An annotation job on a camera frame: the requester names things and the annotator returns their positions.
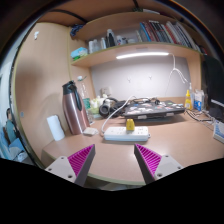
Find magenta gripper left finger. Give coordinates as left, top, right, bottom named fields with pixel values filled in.
left=46, top=144, right=95, bottom=186

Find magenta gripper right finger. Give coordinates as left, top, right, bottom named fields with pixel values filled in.
left=134, top=144, right=183, bottom=184

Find yellow charger plug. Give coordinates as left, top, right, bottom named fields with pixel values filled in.
left=126, top=119, right=135, bottom=131

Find white power strip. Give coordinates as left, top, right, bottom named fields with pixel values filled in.
left=104, top=126, right=150, bottom=141

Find small white square pad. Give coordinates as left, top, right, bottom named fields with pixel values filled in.
left=83, top=127, right=98, bottom=136

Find copper thermos black lid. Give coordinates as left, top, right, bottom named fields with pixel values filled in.
left=62, top=80, right=89, bottom=135

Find black laptop with stickers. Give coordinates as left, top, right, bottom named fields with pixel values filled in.
left=123, top=100, right=185, bottom=120

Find clear plastic water bottle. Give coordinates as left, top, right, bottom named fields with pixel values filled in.
left=77, top=76, right=94, bottom=124

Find yellow glue bottle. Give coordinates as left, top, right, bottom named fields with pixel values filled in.
left=185, top=90, right=192, bottom=110

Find black headphones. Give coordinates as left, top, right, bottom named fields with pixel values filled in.
left=99, top=97, right=125, bottom=118

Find white box at right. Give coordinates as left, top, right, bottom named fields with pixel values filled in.
left=213, top=120, right=224, bottom=144

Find blue white carton box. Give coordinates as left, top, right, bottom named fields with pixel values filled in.
left=194, top=90, right=204, bottom=111

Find white LED light bar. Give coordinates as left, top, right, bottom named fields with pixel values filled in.
left=116, top=52, right=169, bottom=60

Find black monitor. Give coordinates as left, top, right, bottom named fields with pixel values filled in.
left=202, top=55, right=224, bottom=122

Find dark bottle on shelf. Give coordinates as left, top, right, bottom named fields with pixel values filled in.
left=107, top=29, right=116, bottom=47

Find row of books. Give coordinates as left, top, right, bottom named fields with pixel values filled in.
left=136, top=20, right=202, bottom=53

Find white power strip cable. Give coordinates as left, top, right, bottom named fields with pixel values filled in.
left=100, top=96, right=136, bottom=136

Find white hanging cable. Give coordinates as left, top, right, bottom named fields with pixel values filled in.
left=164, top=54, right=190, bottom=98

